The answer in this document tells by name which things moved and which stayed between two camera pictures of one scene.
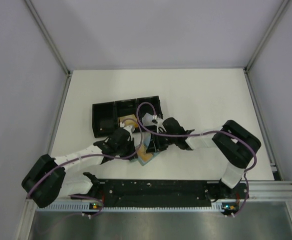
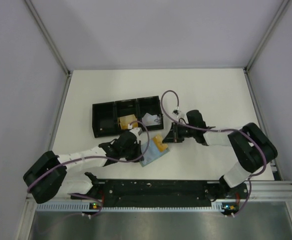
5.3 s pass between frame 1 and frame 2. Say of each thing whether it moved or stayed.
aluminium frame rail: stayed
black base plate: stayed
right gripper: moved
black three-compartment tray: stayed
